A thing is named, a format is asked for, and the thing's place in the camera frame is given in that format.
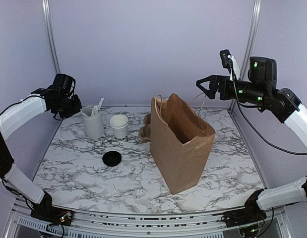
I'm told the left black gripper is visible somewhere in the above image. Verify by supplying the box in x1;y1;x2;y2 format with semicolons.
53;94;82;119

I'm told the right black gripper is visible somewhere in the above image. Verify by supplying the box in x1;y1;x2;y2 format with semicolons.
197;74;268;107

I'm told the brown cardboard box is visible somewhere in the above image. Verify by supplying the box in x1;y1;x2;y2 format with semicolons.
150;93;216;195

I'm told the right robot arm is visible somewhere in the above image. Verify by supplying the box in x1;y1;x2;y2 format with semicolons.
196;51;307;222

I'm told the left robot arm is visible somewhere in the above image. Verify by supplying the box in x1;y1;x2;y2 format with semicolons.
0;74;82;221

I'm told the white plastic utensil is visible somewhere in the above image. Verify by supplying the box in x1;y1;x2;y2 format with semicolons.
94;97;105;112

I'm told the white ribbed utensil container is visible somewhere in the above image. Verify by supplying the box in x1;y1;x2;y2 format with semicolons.
81;106;105;139

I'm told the remaining pulp carrier stack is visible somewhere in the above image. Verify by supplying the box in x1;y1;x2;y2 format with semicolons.
138;113;151;142

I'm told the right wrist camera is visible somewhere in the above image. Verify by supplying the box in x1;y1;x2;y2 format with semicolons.
219;49;240;81

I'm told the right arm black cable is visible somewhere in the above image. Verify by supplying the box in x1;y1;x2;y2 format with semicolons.
227;64;307;156

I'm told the right aluminium frame post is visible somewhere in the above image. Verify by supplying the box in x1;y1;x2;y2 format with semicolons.
229;0;263;111

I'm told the aluminium frame post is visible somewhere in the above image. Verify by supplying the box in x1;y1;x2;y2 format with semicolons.
229;0;263;111
41;0;61;73

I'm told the left aluminium frame post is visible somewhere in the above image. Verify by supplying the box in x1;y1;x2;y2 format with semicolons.
41;0;61;73

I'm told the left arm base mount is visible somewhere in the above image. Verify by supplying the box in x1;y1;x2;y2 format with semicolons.
30;192;73;226

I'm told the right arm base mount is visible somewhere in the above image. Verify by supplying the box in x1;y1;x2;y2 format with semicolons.
221;189;267;228

